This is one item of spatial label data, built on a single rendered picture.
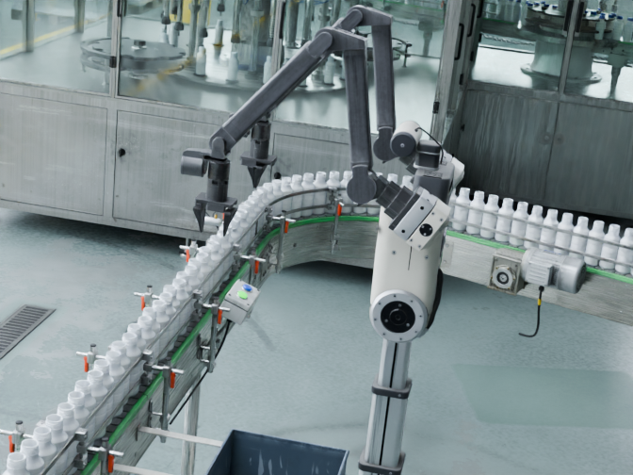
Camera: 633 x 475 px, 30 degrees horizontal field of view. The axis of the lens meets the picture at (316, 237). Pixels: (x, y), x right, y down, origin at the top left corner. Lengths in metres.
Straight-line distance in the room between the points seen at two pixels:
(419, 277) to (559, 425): 2.40
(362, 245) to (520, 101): 3.67
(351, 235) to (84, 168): 2.56
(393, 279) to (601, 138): 5.16
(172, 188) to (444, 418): 2.26
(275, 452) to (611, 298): 1.81
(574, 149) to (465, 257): 3.73
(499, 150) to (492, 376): 2.78
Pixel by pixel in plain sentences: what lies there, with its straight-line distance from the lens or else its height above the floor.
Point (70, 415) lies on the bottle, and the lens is 2.72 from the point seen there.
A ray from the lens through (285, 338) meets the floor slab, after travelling 5.98.
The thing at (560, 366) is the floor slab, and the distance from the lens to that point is 6.14.
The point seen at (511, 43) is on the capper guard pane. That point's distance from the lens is 8.20.
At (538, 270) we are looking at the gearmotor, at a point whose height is 1.00.
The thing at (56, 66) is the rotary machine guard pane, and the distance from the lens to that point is 6.88.
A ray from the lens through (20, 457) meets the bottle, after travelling 2.56.
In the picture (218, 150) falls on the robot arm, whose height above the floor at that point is 1.63.
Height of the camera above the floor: 2.44
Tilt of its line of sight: 19 degrees down
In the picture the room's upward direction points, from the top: 6 degrees clockwise
